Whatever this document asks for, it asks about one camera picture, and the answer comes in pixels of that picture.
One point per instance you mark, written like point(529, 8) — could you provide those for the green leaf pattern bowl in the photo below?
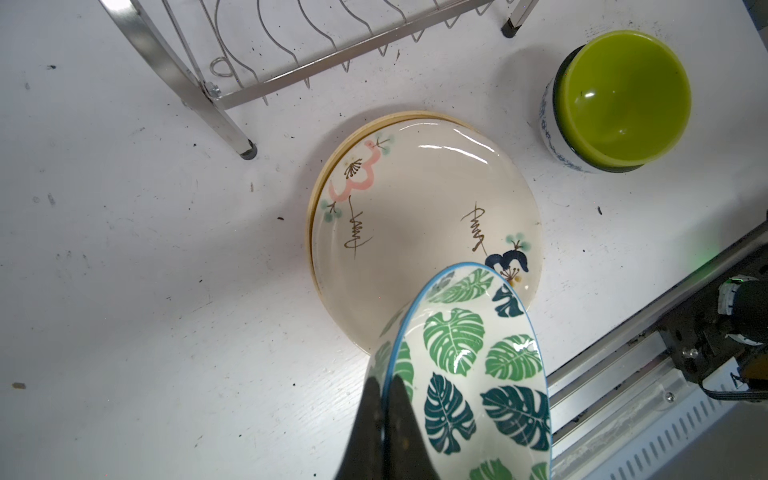
point(470, 362)

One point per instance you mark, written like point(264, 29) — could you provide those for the white floral plate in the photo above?
point(408, 201)

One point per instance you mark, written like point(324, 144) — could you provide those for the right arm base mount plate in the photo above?
point(717, 337)

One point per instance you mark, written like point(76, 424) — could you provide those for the silver two-tier dish rack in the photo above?
point(223, 54)

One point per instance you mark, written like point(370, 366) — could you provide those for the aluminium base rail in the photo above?
point(621, 409)

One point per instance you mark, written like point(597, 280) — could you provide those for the blue floral white bowl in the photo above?
point(553, 138)

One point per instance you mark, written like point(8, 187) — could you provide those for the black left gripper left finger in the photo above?
point(363, 457)

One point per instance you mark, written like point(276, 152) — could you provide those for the yellow plate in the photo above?
point(355, 137)

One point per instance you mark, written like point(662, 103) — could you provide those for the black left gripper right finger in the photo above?
point(404, 452)

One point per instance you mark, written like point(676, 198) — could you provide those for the lime green bowl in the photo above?
point(621, 101)

